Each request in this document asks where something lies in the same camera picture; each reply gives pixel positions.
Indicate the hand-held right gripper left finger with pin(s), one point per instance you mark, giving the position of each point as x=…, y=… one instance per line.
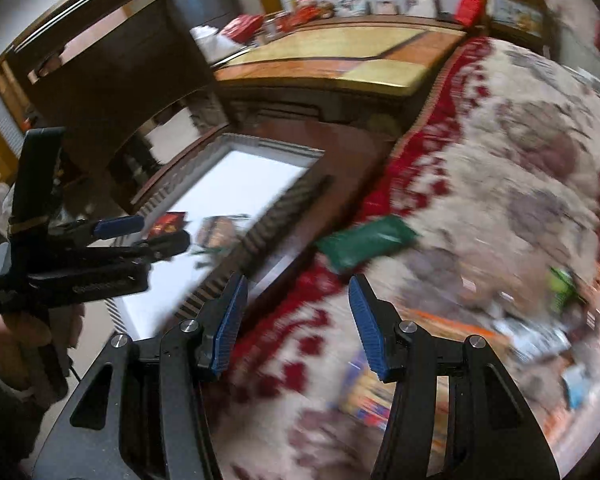
x=230, y=320

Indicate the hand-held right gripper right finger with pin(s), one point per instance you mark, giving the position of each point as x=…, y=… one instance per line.
x=367, y=320

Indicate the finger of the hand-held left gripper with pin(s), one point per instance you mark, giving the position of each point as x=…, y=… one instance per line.
x=167, y=244
x=120, y=226

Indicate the white box with striped rim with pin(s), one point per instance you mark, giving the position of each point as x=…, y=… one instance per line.
x=240, y=190

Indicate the white silver snack packet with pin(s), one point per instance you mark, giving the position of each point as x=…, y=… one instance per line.
x=535, y=340

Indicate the blue and white snack packet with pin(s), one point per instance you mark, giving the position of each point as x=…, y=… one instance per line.
x=577, y=385

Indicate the person's left forearm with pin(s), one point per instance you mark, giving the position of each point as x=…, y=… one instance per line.
x=5, y=420

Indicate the person's left hand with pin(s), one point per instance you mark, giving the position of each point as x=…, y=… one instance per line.
x=10, y=332

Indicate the clear packet red snack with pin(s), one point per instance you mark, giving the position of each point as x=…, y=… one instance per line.
x=167, y=223

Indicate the brown wrapped snack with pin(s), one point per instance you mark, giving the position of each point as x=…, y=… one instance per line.
x=220, y=231

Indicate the yellow and blue snack packet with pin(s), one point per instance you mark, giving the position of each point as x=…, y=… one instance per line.
x=362, y=402

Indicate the orange snack box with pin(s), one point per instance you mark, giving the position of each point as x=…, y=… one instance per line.
x=450, y=327

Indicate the dark wooden chair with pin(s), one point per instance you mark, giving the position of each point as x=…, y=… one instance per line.
x=130, y=60

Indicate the light green snack packet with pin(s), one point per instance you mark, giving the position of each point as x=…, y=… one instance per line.
x=564, y=287

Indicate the white plastic bag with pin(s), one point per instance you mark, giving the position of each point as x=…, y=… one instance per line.
x=215, y=42

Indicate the red floral blanket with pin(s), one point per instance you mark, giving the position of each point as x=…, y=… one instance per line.
x=505, y=160

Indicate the red patterned packet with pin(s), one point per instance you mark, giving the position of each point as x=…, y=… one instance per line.
x=241, y=26

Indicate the wooden cabinet with yellow top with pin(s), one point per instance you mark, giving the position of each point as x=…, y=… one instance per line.
x=330, y=60

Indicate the red plush toy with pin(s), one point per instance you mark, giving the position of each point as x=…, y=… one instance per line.
x=307, y=10

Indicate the small black device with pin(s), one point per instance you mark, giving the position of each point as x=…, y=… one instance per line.
x=446, y=17

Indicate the red bag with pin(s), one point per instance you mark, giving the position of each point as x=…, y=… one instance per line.
x=469, y=5

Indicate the wooden side rack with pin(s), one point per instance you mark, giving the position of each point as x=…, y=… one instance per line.
x=512, y=10

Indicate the pink floral curtain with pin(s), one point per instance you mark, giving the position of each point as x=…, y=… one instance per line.
x=560, y=10

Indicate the small photo frame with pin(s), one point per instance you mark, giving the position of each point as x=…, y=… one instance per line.
x=386, y=7
x=352, y=6

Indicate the large photo frame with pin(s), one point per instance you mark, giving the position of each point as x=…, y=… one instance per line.
x=421, y=1

